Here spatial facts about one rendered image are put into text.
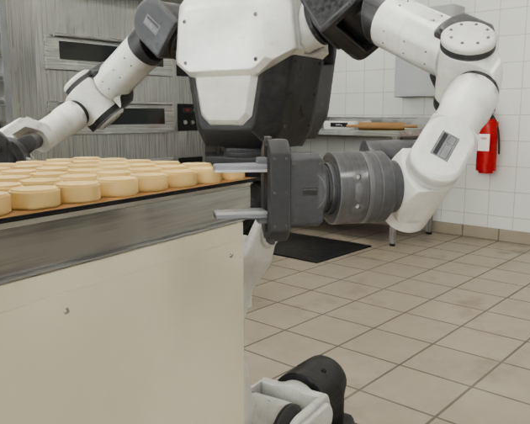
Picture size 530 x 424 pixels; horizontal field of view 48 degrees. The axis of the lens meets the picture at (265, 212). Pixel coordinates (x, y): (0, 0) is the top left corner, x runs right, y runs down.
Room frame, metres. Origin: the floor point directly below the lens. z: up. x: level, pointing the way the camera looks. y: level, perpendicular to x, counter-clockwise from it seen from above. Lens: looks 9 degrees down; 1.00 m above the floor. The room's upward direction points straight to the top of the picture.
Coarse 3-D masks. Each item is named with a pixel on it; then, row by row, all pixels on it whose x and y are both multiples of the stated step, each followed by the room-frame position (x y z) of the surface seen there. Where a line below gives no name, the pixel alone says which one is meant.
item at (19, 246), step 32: (192, 192) 0.81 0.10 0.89; (224, 192) 0.88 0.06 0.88; (0, 224) 0.57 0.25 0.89; (32, 224) 0.60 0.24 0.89; (64, 224) 0.63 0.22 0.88; (96, 224) 0.67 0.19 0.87; (128, 224) 0.71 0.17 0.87; (160, 224) 0.76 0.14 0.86; (192, 224) 0.81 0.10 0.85; (0, 256) 0.57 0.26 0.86; (32, 256) 0.60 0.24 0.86; (64, 256) 0.63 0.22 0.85
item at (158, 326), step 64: (128, 256) 0.70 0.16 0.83; (192, 256) 0.80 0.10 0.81; (0, 320) 0.55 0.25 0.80; (64, 320) 0.61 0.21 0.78; (128, 320) 0.69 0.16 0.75; (192, 320) 0.79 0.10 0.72; (0, 384) 0.55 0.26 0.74; (64, 384) 0.61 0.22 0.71; (128, 384) 0.69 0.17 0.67; (192, 384) 0.79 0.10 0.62
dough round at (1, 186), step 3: (0, 183) 0.65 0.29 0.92; (3, 183) 0.65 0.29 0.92; (6, 183) 0.65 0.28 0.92; (9, 183) 0.65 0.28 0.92; (12, 183) 0.65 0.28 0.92; (15, 183) 0.65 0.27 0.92; (18, 183) 0.65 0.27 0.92; (0, 186) 0.63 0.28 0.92; (3, 186) 0.63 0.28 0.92; (6, 186) 0.63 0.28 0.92; (9, 186) 0.64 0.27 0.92; (12, 186) 0.64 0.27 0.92; (15, 186) 0.64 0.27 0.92; (18, 186) 0.65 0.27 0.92; (21, 186) 0.65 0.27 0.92; (0, 189) 0.63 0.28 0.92; (3, 189) 0.63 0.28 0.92; (6, 189) 0.63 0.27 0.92; (9, 189) 0.63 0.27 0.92
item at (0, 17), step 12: (0, 0) 2.34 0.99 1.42; (0, 12) 2.33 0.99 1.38; (0, 24) 2.33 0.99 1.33; (0, 36) 2.33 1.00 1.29; (0, 48) 2.33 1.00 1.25; (0, 60) 2.34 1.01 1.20; (0, 72) 2.34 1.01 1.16; (0, 84) 2.34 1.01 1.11; (0, 96) 2.35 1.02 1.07; (12, 108) 2.35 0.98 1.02; (12, 120) 2.35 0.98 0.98
